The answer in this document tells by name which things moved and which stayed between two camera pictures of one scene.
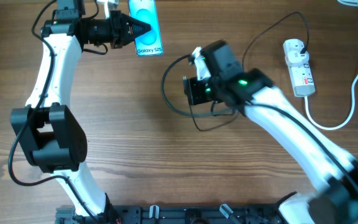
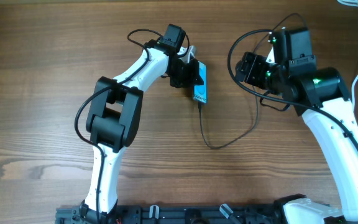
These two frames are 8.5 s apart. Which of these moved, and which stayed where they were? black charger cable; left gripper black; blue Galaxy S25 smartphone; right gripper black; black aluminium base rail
Moved: right gripper black; left gripper black; black charger cable; blue Galaxy S25 smartphone
Stayed: black aluminium base rail
